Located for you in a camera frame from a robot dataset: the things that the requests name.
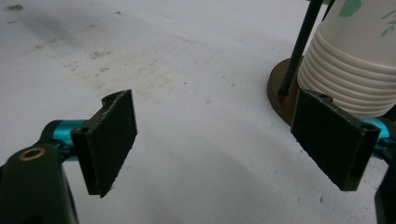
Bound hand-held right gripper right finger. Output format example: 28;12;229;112
290;88;396;192

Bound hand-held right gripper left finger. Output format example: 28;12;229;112
40;89;138;199

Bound black wire cup rack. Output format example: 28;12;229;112
266;0;337;127

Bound stack of white paper cups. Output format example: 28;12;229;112
296;0;396;119

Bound white table mat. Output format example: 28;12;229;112
0;0;396;224

